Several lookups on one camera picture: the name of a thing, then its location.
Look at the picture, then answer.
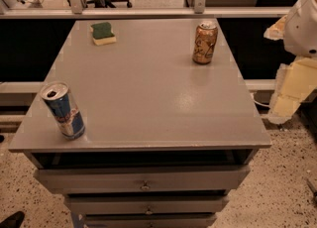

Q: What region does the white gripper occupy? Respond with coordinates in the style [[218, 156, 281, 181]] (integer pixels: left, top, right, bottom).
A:
[[264, 0, 317, 124]]

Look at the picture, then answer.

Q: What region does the blue silver redbull can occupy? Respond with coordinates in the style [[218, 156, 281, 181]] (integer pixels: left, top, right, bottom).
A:
[[40, 81, 85, 140]]

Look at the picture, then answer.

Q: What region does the gold soda can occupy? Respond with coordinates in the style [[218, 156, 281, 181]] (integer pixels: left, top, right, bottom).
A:
[[192, 21, 218, 64]]

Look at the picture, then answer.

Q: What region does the grey drawer cabinet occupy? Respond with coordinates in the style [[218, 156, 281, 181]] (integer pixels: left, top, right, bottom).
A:
[[8, 18, 272, 228]]

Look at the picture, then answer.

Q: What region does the green yellow sponge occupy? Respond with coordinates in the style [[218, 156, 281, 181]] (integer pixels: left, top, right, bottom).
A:
[[90, 22, 116, 46]]

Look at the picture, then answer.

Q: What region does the top grey drawer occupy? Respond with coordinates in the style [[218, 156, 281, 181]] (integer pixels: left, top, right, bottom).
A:
[[34, 165, 250, 194]]

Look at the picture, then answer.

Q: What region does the grey drawer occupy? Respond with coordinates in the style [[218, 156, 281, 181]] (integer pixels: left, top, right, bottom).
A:
[[34, 165, 250, 194], [84, 214, 216, 228], [65, 195, 229, 215]]

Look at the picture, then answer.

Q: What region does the bottom grey drawer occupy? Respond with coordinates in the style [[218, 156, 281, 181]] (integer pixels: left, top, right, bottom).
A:
[[84, 214, 216, 228]]

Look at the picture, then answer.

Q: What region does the middle grey drawer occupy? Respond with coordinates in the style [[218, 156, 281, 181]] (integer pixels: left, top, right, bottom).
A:
[[65, 195, 229, 215]]

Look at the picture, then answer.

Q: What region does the black shoe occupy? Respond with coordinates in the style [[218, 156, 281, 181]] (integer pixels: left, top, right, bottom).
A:
[[0, 211, 25, 228]]

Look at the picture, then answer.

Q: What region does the white cable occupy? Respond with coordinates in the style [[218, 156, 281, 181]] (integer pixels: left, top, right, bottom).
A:
[[251, 92, 271, 109]]

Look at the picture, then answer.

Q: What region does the metal railing frame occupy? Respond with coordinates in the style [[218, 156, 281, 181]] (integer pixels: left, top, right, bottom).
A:
[[0, 0, 290, 19]]

